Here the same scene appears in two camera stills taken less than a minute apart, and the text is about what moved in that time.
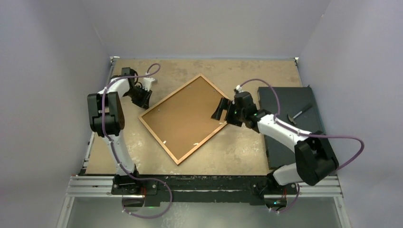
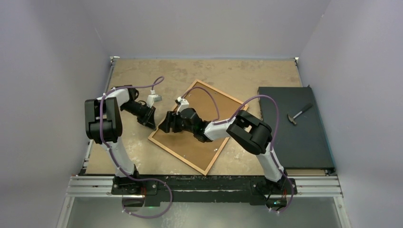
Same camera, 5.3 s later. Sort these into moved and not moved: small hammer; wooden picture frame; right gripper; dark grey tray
Moved: wooden picture frame; right gripper
Not moved: small hammer; dark grey tray
